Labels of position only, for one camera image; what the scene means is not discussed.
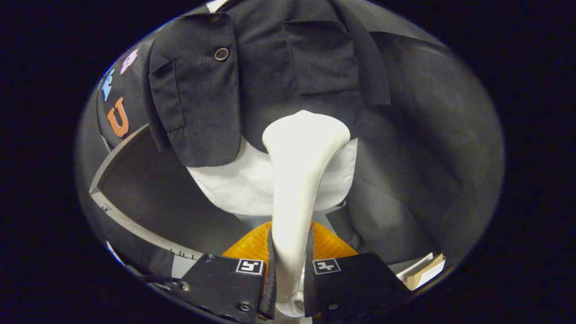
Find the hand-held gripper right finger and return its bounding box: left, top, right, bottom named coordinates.
left=304, top=221, right=412, bottom=322

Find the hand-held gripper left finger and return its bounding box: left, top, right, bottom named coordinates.
left=169, top=221, right=276, bottom=324

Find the white garment steamer head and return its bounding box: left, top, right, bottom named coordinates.
left=262, top=110, right=351, bottom=318

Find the black blazer jacket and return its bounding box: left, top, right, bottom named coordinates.
left=143, top=0, right=391, bottom=168

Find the small cardboard box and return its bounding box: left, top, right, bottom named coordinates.
left=396, top=253, right=446, bottom=291

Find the white mannequin torso on stand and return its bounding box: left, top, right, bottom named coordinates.
left=187, top=0, right=359, bottom=217

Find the grey cabinet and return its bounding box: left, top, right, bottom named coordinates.
left=89, top=124, right=252, bottom=279

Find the black backdrop cloth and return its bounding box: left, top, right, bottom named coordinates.
left=74, top=4, right=505, bottom=279

